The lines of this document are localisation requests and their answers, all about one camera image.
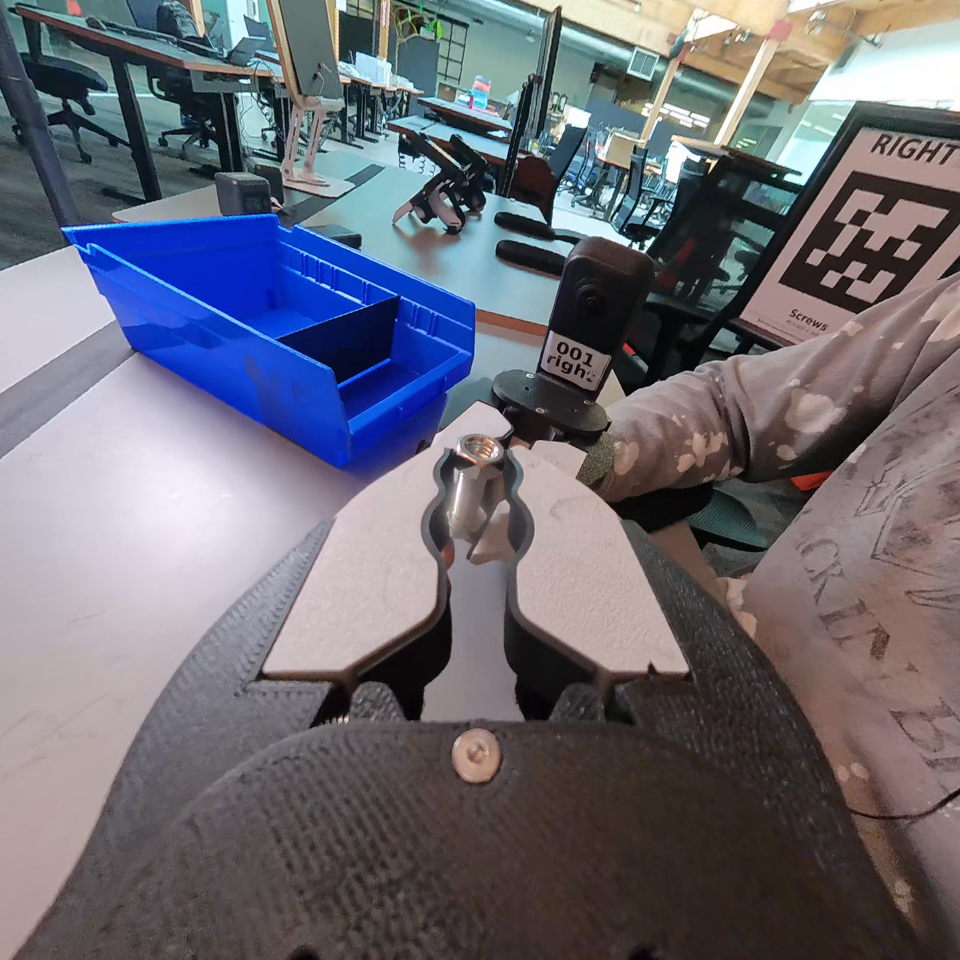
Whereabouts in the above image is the black chair armrest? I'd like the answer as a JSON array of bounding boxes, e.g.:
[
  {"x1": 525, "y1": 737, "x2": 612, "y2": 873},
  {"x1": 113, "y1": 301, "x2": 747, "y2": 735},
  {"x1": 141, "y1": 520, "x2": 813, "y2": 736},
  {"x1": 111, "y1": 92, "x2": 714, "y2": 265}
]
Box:
[{"x1": 615, "y1": 483, "x2": 715, "y2": 535}]

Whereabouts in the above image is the wooden easel stand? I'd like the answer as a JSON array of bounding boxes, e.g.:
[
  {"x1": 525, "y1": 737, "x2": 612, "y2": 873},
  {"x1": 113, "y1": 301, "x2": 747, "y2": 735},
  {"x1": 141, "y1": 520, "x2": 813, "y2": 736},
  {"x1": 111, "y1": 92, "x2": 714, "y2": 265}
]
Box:
[{"x1": 281, "y1": 97, "x2": 355, "y2": 198}]

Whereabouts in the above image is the silver hex nut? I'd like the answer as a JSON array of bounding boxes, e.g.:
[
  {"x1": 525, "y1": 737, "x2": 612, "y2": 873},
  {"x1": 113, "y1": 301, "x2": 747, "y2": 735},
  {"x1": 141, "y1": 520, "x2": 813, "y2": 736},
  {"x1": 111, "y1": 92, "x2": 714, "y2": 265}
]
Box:
[{"x1": 454, "y1": 433, "x2": 505, "y2": 482}]

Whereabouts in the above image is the black power brick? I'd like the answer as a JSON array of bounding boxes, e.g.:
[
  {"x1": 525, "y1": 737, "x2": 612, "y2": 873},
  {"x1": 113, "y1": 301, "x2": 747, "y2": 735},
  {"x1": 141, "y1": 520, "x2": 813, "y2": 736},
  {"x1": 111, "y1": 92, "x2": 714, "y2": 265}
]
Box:
[{"x1": 215, "y1": 171, "x2": 273, "y2": 220}]

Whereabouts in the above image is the black vertical stand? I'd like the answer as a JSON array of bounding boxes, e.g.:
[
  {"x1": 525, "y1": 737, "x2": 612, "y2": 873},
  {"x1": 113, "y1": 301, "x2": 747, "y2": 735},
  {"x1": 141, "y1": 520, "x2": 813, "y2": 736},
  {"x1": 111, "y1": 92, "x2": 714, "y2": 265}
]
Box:
[{"x1": 502, "y1": 7, "x2": 565, "y2": 200}]

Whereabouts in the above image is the person's grey sweatshirt torso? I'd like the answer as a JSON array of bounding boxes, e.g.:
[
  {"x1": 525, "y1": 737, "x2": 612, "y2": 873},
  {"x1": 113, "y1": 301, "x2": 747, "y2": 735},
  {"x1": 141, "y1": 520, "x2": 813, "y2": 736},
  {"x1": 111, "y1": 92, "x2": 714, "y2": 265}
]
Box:
[{"x1": 716, "y1": 420, "x2": 960, "y2": 960}]

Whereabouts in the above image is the black mesh office chair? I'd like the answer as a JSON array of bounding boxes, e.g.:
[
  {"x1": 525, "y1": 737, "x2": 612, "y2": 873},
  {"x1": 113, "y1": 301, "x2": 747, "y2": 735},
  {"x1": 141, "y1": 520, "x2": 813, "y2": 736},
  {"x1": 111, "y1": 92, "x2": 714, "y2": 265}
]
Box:
[{"x1": 645, "y1": 153, "x2": 805, "y2": 354}]

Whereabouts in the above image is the blue plastic bin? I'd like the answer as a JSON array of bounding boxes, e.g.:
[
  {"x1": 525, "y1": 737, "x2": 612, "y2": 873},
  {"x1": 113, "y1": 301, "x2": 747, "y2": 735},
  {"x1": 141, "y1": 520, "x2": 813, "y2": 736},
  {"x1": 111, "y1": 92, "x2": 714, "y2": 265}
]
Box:
[{"x1": 61, "y1": 213, "x2": 477, "y2": 474}]

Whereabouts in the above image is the dark display board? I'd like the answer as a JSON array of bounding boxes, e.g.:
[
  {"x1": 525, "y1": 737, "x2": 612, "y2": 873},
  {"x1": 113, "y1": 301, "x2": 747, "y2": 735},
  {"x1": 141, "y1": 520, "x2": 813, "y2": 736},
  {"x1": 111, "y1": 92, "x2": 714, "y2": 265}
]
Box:
[{"x1": 266, "y1": 0, "x2": 348, "y2": 102}]

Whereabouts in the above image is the printed marker sign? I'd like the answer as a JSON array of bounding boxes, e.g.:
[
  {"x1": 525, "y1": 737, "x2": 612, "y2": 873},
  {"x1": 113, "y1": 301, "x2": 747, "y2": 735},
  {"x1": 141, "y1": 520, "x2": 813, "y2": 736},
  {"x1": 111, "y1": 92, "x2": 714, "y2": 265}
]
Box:
[{"x1": 731, "y1": 101, "x2": 960, "y2": 350}]

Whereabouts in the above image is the wooden-top office desk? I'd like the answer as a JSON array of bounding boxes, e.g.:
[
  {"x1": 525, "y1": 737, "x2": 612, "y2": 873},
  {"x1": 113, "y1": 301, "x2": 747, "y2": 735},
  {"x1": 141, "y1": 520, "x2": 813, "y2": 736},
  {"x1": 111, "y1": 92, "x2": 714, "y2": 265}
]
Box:
[{"x1": 15, "y1": 3, "x2": 250, "y2": 204}]

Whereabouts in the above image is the silver bolt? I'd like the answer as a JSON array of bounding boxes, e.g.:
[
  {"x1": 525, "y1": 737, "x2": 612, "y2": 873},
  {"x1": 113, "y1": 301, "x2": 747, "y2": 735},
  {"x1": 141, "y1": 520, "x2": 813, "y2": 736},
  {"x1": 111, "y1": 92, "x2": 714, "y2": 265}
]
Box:
[{"x1": 442, "y1": 477, "x2": 498, "y2": 562}]

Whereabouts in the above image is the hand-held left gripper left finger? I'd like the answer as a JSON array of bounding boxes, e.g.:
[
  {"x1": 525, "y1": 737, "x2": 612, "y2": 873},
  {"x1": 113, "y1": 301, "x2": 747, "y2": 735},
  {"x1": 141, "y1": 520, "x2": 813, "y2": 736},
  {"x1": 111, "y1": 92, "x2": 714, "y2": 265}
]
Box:
[{"x1": 261, "y1": 444, "x2": 453, "y2": 714}]

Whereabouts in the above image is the black light stand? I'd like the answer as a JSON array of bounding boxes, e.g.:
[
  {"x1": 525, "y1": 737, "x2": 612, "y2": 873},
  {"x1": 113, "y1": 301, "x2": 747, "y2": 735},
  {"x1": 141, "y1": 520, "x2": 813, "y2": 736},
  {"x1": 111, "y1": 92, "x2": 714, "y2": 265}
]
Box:
[{"x1": 0, "y1": 0, "x2": 82, "y2": 230}]

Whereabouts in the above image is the green plant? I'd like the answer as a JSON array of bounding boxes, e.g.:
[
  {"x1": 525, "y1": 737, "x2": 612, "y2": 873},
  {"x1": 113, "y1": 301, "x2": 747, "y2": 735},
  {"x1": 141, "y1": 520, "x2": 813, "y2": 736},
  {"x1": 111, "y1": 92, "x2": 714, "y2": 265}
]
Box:
[{"x1": 397, "y1": 0, "x2": 448, "y2": 46}]

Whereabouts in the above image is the brown-backed office chair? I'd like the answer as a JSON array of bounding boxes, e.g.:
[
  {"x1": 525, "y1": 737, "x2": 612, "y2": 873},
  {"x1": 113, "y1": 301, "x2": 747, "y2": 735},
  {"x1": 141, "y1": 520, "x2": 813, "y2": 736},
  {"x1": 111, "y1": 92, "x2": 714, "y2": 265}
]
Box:
[{"x1": 493, "y1": 153, "x2": 575, "y2": 279}]

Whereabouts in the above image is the black flat device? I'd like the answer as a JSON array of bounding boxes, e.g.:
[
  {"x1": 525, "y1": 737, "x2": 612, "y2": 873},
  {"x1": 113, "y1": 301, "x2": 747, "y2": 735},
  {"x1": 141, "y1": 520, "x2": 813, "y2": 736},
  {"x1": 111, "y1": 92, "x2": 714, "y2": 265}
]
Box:
[{"x1": 296, "y1": 223, "x2": 365, "y2": 250}]

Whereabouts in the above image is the idle hand-held gripper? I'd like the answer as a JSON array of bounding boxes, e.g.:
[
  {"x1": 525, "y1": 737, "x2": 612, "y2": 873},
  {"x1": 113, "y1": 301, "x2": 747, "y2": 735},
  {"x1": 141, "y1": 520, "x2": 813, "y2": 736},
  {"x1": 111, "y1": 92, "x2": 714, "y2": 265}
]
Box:
[{"x1": 393, "y1": 133, "x2": 490, "y2": 235}]

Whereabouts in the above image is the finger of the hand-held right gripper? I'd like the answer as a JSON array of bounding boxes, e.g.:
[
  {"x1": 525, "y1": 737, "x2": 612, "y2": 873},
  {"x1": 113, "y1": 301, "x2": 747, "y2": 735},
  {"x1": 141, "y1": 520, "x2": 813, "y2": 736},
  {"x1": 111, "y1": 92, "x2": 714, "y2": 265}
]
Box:
[
  {"x1": 447, "y1": 399, "x2": 516, "y2": 451},
  {"x1": 468, "y1": 439, "x2": 595, "y2": 565}
]

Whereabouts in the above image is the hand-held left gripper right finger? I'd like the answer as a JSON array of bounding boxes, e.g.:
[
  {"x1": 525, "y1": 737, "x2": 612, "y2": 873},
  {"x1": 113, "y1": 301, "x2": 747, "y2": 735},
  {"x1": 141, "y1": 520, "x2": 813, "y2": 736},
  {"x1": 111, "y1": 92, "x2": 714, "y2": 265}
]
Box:
[{"x1": 504, "y1": 448, "x2": 691, "y2": 710}]

